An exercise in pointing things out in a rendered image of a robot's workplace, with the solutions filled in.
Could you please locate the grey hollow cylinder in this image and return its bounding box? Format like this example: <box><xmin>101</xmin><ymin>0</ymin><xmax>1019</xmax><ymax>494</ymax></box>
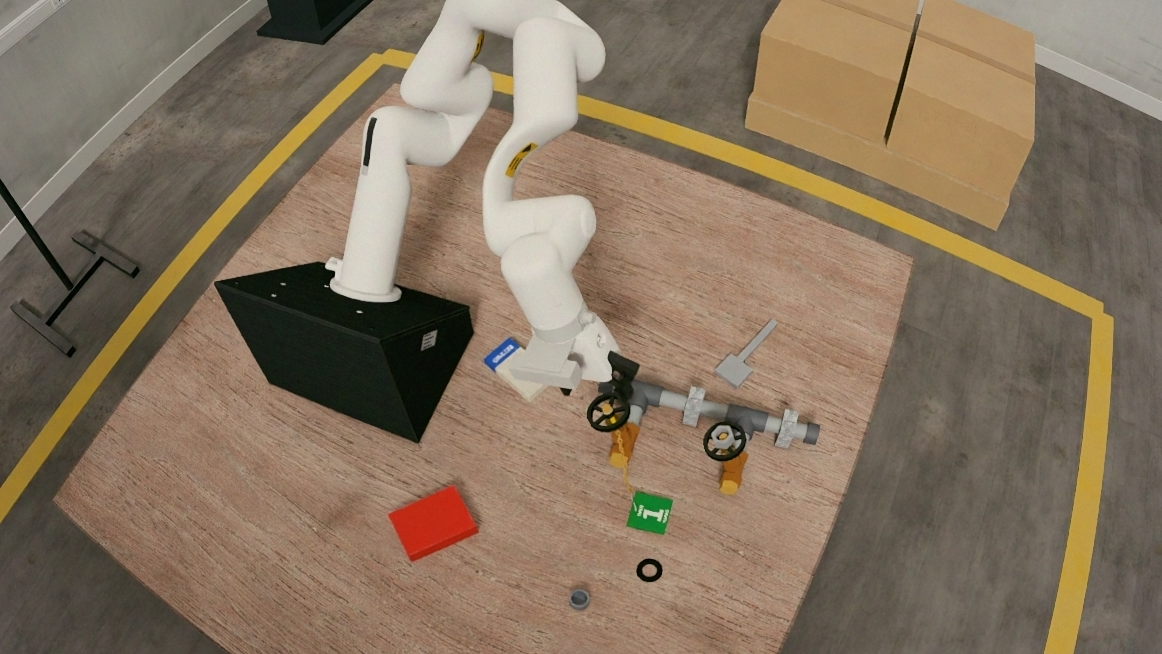
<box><xmin>569</xmin><ymin>589</ymin><xmax>589</xmax><ymax>611</ymax></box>

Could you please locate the black rubber o-ring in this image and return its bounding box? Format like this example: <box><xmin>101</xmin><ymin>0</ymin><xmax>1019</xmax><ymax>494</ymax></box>
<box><xmin>636</xmin><ymin>559</ymin><xmax>664</xmax><ymax>582</ymax></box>

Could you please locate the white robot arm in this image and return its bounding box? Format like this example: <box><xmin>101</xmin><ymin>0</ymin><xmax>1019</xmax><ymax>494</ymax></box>
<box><xmin>327</xmin><ymin>0</ymin><xmax>607</xmax><ymax>390</ymax></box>

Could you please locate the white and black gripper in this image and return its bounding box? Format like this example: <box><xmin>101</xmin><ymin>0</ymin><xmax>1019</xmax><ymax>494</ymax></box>
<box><xmin>555</xmin><ymin>315</ymin><xmax>640</xmax><ymax>407</ymax></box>

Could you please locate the grey hex nut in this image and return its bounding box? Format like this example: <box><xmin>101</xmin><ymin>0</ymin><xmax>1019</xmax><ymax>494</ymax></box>
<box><xmin>711</xmin><ymin>426</ymin><xmax>736</xmax><ymax>450</ymax></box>

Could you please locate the green tag with gold chain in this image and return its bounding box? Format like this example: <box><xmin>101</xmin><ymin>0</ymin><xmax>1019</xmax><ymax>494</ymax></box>
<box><xmin>616</xmin><ymin>430</ymin><xmax>673</xmax><ymax>536</ymax></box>

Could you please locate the red rectangular block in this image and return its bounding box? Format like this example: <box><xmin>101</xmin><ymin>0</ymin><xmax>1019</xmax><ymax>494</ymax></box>
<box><xmin>388</xmin><ymin>486</ymin><xmax>479</xmax><ymax>562</ymax></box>

